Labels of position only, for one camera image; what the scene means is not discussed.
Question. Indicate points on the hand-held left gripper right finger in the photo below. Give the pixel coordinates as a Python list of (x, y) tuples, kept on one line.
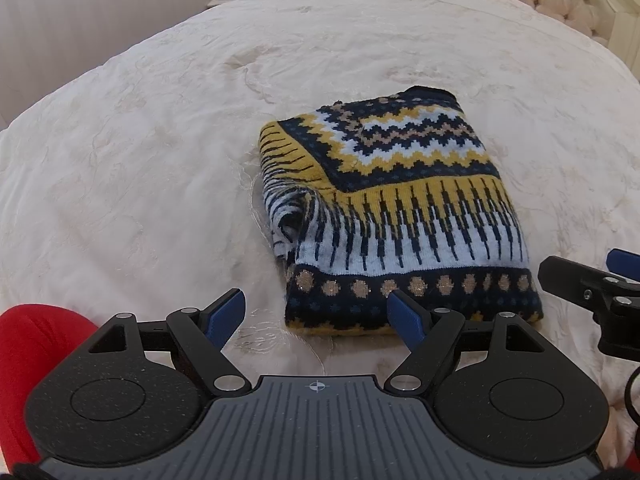
[(405, 317)]

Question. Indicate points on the bed with cream bedspread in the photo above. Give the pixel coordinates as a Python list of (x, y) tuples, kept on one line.
[(150, 160)]

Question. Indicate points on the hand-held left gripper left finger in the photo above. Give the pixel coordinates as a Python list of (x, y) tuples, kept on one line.
[(227, 315)]

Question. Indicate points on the cream nightstand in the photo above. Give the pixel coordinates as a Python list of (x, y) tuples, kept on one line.
[(220, 2)]

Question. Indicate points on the navy yellow patterned knit sweater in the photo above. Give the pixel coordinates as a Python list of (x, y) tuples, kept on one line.
[(400, 200)]

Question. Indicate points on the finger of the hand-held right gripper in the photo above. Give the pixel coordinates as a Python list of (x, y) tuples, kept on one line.
[(570, 275), (625, 264)]

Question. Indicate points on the red trouser leg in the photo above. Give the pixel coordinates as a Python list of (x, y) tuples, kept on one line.
[(30, 360), (627, 455)]

